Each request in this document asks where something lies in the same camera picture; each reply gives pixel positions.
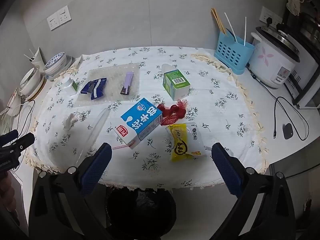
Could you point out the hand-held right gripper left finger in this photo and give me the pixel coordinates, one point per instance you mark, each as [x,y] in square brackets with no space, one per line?
[96,170]

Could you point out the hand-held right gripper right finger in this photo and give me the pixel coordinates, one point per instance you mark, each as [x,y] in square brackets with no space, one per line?
[226,170]

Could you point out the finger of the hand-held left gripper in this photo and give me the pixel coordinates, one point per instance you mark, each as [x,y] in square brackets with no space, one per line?
[25,140]
[11,135]

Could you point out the pink drinking straw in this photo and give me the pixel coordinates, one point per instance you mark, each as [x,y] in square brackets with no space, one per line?
[120,146]

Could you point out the clear plastic bag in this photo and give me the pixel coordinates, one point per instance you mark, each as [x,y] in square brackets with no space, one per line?
[98,127]

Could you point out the white tissue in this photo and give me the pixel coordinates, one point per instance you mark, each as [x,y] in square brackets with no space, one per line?
[71,120]

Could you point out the yellow snack packet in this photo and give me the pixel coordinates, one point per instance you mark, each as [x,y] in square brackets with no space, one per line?
[180,142]

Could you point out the black trash bin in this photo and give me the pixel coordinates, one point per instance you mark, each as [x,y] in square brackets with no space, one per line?
[140,210]

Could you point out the blue milk carton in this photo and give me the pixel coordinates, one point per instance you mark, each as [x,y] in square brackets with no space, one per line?
[142,117]

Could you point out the white pill bottle green label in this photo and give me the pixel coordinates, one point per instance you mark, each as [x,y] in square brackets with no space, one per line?
[68,85]

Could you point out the red mesh net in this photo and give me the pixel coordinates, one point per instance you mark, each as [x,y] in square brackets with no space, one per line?
[170,115]

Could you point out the blue snack packet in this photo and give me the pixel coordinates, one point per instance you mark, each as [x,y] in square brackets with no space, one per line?
[96,87]

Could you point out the purple rectangular box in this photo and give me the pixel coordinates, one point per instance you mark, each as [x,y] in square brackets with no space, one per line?
[128,80]

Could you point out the clear bubble wrap sheet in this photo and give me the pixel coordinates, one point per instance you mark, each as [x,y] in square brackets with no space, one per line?
[112,75]

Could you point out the green and white carton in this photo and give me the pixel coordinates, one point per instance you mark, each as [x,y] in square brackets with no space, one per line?
[175,82]

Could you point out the person's left hand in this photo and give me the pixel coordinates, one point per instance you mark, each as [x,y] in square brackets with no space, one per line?
[7,187]

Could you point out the small white bowl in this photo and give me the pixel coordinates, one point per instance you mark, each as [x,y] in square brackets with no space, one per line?
[15,102]

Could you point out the round wooden board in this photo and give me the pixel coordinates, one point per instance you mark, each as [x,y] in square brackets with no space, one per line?
[38,92]

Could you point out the large white bowl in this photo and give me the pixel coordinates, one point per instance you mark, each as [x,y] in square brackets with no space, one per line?
[30,80]

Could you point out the white floral tablecloth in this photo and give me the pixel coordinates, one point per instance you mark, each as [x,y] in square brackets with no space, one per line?
[212,100]

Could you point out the small black puck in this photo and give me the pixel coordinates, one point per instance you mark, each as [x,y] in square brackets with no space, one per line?
[288,131]

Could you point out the white cup with sticks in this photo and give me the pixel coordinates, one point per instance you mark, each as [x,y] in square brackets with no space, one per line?
[36,58]

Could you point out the blue and white bowl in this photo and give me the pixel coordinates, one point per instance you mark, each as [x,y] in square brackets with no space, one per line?
[53,62]

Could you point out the stack of bowls and plates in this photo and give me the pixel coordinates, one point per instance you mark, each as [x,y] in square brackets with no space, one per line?
[68,63]

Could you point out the blue utensil holder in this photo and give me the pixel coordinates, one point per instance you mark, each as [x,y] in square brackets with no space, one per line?
[232,55]

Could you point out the white floral rice cooker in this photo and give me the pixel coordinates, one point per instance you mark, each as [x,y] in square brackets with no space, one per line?
[270,57]

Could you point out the white plastic straw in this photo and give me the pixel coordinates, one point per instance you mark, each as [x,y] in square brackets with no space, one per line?
[230,25]
[245,30]

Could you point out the wooden chopstick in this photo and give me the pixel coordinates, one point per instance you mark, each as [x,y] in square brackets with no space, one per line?
[220,20]
[217,21]

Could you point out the dark kitchen rack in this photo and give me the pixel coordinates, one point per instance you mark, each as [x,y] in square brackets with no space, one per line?
[310,25]

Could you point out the white wall socket with plug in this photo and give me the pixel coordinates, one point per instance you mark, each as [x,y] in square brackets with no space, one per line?
[266,13]

